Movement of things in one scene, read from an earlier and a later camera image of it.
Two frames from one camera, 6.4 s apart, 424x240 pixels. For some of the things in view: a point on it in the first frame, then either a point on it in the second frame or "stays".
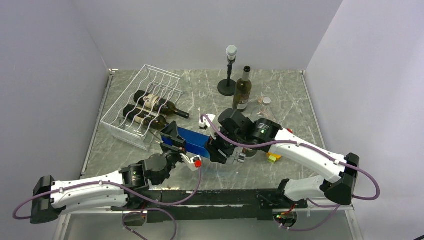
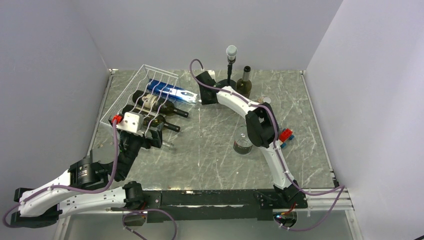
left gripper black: (171, 131) to (156, 140)
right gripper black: (213, 146) to (204, 101)
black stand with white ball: (227, 87) stays
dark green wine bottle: (147, 118) stays
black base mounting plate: (211, 205) stays
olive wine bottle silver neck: (243, 91) stays
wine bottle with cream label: (151, 101) stays
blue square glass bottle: (195, 142) to (173, 92)
